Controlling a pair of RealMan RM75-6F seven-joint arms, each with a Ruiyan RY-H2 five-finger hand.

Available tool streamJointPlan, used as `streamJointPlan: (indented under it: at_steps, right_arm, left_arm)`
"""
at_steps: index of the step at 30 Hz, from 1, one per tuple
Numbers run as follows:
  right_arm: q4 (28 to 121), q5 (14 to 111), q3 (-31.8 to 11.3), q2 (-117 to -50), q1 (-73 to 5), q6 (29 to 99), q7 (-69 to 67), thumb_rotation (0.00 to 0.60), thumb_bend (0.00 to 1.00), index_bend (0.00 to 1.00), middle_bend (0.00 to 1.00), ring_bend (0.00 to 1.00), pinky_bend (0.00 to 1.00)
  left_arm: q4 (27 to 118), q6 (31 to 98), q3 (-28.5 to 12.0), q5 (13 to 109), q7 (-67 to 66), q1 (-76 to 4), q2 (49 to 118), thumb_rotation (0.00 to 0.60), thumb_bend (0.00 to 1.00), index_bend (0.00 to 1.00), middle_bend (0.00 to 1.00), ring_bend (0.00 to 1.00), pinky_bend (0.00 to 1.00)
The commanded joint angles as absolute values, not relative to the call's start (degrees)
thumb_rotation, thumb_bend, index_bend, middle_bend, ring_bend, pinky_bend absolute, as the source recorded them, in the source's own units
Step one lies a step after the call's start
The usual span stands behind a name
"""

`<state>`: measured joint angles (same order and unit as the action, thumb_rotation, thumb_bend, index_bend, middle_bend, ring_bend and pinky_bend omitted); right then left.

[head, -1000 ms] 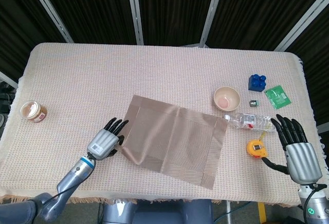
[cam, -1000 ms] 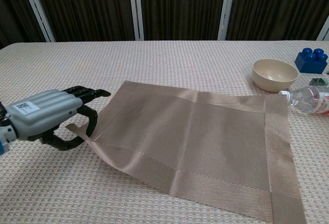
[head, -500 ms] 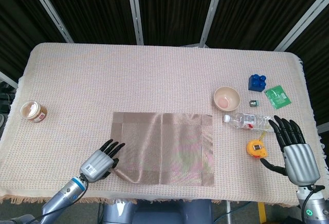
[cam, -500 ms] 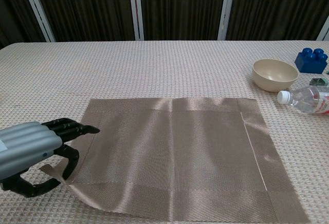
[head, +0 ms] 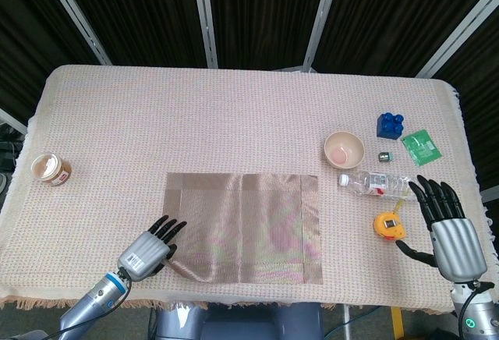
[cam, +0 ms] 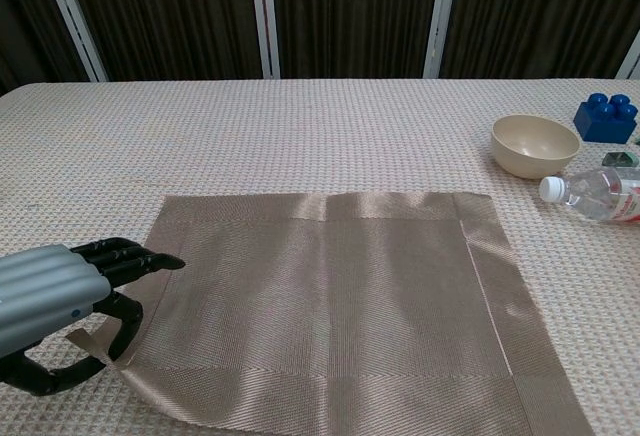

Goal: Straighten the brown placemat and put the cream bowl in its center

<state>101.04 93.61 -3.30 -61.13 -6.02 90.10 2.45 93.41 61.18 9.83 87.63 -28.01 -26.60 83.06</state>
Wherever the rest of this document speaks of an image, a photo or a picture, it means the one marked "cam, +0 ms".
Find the small metal clip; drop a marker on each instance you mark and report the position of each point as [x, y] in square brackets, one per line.
[617, 158]

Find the left black-fingered robot hand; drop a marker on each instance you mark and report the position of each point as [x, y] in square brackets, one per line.
[45, 286]

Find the blue toy building block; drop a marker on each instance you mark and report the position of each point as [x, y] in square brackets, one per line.
[602, 123]

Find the dark pleated curtain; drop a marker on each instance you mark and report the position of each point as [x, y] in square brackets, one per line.
[350, 6]

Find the white frame post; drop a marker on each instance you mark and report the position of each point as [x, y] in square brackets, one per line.
[75, 21]
[265, 21]
[440, 21]
[631, 61]

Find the brown woven placemat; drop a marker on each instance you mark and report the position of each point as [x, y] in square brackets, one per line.
[350, 306]

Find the pink woven tablecloth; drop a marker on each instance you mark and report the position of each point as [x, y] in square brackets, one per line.
[200, 121]

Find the light brown bowl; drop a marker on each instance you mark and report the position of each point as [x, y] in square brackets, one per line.
[535, 148]

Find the clear plastic water bottle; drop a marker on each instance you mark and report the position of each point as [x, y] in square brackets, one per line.
[595, 196]

